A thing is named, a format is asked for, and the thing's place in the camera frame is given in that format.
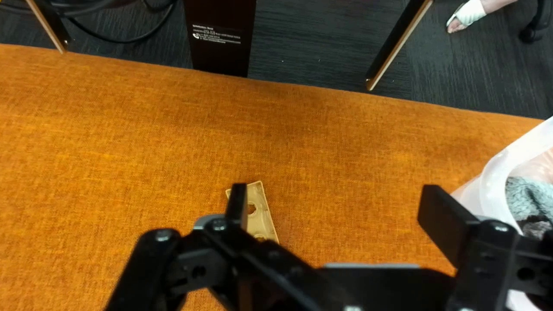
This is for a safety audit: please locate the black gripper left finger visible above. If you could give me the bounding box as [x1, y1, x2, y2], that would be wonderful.
[106, 182, 346, 311]

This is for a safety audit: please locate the person's white socked foot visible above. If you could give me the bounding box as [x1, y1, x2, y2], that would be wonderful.
[447, 0, 517, 34]

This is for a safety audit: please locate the orange fabric sofa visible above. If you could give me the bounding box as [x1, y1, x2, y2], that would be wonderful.
[0, 44, 535, 311]

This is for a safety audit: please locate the tan plastic rectangular piece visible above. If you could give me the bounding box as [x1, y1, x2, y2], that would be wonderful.
[225, 181, 281, 241]

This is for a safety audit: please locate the wooden table leg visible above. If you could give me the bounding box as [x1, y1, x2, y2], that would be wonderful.
[365, 0, 434, 91]

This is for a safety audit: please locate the clear plastic box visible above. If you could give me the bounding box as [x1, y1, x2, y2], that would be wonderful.
[453, 117, 553, 239]

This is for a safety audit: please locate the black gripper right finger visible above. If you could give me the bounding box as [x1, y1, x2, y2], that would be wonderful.
[419, 184, 553, 311]

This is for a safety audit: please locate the grey blue towel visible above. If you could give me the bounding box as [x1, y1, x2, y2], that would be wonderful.
[505, 176, 553, 222]

